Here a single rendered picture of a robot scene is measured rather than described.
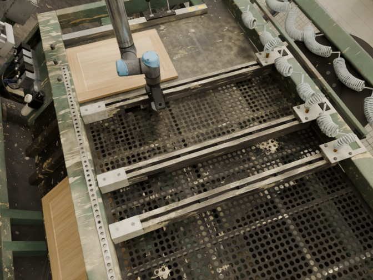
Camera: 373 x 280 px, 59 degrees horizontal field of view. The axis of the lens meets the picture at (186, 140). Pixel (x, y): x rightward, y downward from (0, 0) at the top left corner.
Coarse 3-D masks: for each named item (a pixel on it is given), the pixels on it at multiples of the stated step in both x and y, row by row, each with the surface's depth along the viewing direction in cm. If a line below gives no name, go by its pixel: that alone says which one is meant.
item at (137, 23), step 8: (184, 8) 217; (200, 8) 217; (176, 16) 214; (184, 16) 216; (136, 24) 208; (144, 24) 210; (152, 24) 213; (80, 32) 203; (88, 32) 203; (96, 32) 203; (104, 32) 205; (112, 32) 207; (64, 40) 199; (72, 40) 201; (80, 40) 203
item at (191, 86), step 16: (240, 64) 184; (256, 64) 186; (272, 64) 184; (192, 80) 177; (208, 80) 177; (224, 80) 180; (240, 80) 185; (128, 96) 170; (144, 96) 170; (176, 96) 177; (80, 112) 164; (96, 112) 164; (112, 112) 169
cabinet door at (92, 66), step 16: (144, 32) 206; (80, 48) 198; (96, 48) 198; (112, 48) 198; (144, 48) 199; (160, 48) 198; (80, 64) 190; (96, 64) 191; (112, 64) 191; (160, 64) 191; (80, 80) 183; (96, 80) 184; (112, 80) 184; (128, 80) 184; (144, 80) 184; (80, 96) 177; (96, 96) 177
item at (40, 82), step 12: (24, 48) 190; (36, 48) 200; (12, 60) 195; (24, 60) 182; (36, 60) 195; (24, 72) 177; (36, 72) 188; (24, 84) 180; (36, 84) 181; (48, 84) 180; (12, 96) 181; (24, 96) 194; (36, 96) 173; (48, 96) 177; (24, 108) 176; (36, 108) 177
